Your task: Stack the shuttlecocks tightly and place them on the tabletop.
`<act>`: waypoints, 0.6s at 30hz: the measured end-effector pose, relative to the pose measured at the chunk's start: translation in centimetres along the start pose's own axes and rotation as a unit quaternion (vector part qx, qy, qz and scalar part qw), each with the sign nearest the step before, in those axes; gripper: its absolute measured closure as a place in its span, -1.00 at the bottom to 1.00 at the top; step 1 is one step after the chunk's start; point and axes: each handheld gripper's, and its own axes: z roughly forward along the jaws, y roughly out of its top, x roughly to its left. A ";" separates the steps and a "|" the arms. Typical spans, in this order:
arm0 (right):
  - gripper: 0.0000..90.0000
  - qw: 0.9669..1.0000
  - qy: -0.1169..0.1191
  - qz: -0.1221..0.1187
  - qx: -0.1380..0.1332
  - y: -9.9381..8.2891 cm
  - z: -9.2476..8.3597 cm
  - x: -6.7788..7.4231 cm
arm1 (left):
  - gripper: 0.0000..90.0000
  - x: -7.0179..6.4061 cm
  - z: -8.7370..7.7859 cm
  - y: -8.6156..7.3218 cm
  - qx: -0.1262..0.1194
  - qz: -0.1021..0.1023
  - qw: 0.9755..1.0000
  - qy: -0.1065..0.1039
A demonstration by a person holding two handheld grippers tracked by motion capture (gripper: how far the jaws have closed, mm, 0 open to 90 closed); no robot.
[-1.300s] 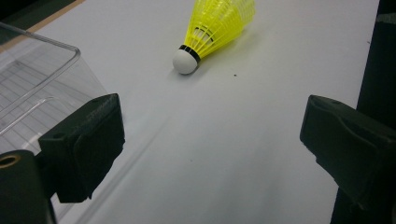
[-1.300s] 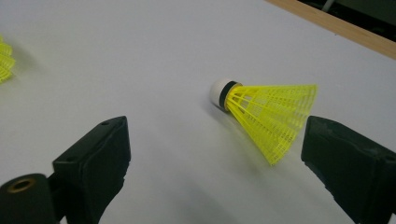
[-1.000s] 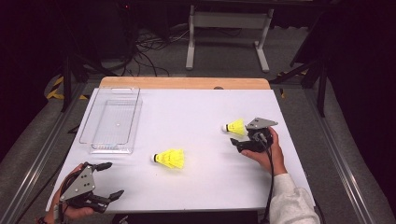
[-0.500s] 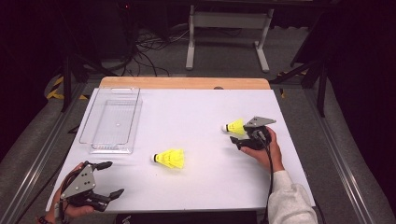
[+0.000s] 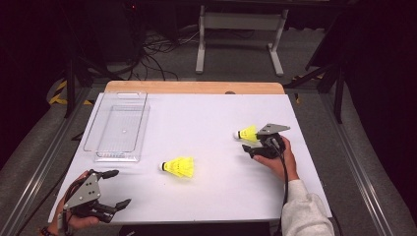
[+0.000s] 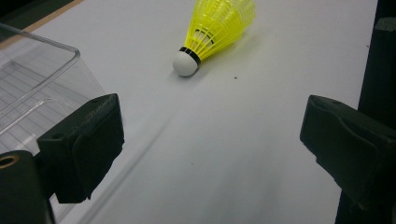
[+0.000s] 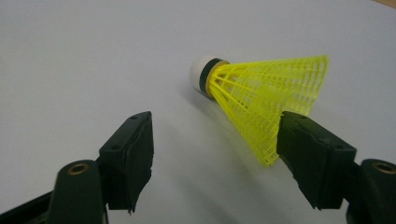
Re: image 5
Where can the black tripod stand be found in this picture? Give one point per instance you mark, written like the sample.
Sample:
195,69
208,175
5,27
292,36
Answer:
69,85

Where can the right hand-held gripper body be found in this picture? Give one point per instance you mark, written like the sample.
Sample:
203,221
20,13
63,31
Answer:
270,142

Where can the white metal stand frame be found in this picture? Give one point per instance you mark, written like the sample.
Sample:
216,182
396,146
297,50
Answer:
241,21

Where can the person's right hand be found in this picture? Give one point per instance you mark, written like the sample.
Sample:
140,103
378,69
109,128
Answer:
282,164

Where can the person's left hand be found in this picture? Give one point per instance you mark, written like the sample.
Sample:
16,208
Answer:
77,223

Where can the black metal stand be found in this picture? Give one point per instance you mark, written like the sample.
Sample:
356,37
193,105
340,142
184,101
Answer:
339,95

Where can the white table board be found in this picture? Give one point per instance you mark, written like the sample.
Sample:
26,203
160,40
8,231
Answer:
203,124

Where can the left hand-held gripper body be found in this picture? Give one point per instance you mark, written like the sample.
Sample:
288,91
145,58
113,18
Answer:
86,193

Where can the yellow black floor tape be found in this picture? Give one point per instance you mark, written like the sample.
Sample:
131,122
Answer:
59,98

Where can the grey metal floor rail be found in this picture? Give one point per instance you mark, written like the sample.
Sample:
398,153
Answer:
357,164
36,173

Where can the clear plastic bin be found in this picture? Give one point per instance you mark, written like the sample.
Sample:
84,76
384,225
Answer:
121,131

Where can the wooden table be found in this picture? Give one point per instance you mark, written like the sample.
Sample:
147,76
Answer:
193,87

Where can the person's dark clothing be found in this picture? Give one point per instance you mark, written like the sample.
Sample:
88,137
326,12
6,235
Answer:
196,230

